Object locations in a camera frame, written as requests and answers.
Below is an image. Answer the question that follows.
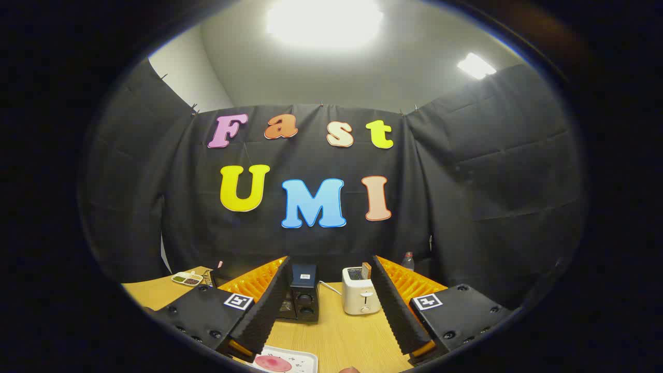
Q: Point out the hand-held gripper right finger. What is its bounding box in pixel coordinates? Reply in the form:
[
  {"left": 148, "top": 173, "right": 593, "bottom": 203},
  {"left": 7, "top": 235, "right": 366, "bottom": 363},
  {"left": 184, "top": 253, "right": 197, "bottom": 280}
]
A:
[{"left": 372, "top": 254, "right": 513, "bottom": 366}]

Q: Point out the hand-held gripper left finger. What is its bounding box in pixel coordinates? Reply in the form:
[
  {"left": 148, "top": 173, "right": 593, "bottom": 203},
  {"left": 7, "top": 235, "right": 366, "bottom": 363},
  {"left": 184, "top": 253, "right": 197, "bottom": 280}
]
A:
[{"left": 142, "top": 255, "right": 292, "bottom": 363}]

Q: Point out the black toaster oven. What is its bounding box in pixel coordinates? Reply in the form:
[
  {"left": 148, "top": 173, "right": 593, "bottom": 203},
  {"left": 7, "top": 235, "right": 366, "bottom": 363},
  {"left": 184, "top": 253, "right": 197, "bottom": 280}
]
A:
[{"left": 210, "top": 263, "right": 321, "bottom": 323}]

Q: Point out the pink ham slice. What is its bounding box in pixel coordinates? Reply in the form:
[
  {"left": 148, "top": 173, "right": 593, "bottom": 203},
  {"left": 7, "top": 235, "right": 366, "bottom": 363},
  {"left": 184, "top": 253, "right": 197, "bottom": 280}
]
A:
[{"left": 255, "top": 355, "right": 293, "bottom": 373}]

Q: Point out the white cherry print plate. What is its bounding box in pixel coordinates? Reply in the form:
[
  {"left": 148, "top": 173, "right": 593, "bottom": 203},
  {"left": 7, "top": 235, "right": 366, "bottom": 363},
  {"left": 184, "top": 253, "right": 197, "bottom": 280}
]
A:
[{"left": 248, "top": 346, "right": 319, "bottom": 373}]

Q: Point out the white toaster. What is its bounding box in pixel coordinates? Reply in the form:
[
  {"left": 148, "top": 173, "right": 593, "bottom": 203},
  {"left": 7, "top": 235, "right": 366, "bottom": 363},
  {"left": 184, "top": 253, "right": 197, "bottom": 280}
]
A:
[{"left": 342, "top": 266, "right": 382, "bottom": 315}]

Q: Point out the black backdrop cloth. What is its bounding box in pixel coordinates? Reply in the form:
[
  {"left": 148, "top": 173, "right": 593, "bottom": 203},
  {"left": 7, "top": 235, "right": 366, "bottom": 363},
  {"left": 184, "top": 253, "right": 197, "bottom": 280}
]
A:
[{"left": 78, "top": 57, "right": 588, "bottom": 311}]

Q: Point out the white divided bean dish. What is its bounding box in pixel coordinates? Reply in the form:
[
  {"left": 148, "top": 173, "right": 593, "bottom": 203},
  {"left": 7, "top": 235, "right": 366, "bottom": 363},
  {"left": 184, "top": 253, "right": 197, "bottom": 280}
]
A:
[{"left": 171, "top": 271, "right": 204, "bottom": 286}]

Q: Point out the large ceiling light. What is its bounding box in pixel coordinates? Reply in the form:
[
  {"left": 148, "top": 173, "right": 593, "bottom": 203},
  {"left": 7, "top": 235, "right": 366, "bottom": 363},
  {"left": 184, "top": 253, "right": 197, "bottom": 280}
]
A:
[{"left": 265, "top": 0, "right": 385, "bottom": 50}]

